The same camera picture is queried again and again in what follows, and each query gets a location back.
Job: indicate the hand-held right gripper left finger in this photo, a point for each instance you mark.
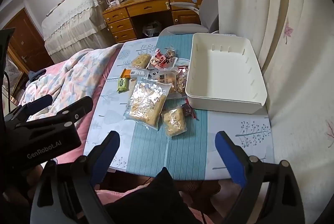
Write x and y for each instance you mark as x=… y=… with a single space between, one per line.
x=107 y=156

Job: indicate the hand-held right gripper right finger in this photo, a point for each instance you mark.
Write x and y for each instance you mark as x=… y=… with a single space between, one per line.
x=231 y=158

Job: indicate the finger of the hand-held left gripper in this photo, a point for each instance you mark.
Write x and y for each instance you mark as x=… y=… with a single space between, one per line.
x=39 y=104
x=75 y=109

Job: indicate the green snack packet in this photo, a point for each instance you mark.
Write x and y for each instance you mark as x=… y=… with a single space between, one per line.
x=122 y=85

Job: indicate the orange and white snack packet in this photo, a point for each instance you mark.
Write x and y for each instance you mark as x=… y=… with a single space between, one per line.
x=127 y=73

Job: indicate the large clear cracker bag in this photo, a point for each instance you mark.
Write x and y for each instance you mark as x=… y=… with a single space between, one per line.
x=146 y=104

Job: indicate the small clear cracker packet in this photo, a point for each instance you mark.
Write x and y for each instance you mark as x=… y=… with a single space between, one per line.
x=173 y=122

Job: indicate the yellow puffed snack packet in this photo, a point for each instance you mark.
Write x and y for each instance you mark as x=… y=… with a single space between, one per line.
x=141 y=61

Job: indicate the white and blue packet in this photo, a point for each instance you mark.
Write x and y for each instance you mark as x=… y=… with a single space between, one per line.
x=154 y=74

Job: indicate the white plastic storage bin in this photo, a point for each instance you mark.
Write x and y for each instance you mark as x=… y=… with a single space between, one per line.
x=224 y=70

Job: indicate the beige rice cracker packet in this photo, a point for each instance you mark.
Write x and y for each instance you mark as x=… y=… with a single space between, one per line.
x=167 y=78

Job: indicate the red and white snack packet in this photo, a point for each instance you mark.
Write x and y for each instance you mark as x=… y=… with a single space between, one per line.
x=161 y=62

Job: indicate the small clear nut packet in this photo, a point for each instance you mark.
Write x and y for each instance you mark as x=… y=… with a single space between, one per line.
x=169 y=53

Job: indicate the pink bed sheet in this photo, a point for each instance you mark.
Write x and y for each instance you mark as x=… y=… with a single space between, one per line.
x=87 y=119

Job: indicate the dark blue cloth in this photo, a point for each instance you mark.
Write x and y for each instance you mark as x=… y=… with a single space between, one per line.
x=36 y=75

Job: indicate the floral quilt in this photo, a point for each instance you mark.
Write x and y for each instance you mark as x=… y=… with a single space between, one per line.
x=73 y=75

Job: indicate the black object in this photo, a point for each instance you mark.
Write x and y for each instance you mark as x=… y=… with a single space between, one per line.
x=5 y=51

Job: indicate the brown wooden door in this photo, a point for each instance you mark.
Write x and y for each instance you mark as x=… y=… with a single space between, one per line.
x=28 y=41

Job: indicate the black cloth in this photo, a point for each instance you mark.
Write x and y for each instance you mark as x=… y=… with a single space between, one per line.
x=154 y=200

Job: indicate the red packet with clear window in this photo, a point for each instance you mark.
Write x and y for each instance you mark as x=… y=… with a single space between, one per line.
x=181 y=81

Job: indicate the trash bin with bag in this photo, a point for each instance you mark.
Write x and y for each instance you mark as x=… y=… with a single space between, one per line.
x=151 y=29

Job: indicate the white power strip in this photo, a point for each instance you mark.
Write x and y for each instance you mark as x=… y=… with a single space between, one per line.
x=114 y=1

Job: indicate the wooden desk with drawers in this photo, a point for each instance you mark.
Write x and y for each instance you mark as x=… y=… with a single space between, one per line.
x=148 y=6

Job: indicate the white leaf print curtain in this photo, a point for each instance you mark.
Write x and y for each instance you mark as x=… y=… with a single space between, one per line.
x=287 y=31

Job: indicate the grey office chair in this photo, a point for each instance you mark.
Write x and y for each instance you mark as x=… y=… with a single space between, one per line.
x=208 y=4

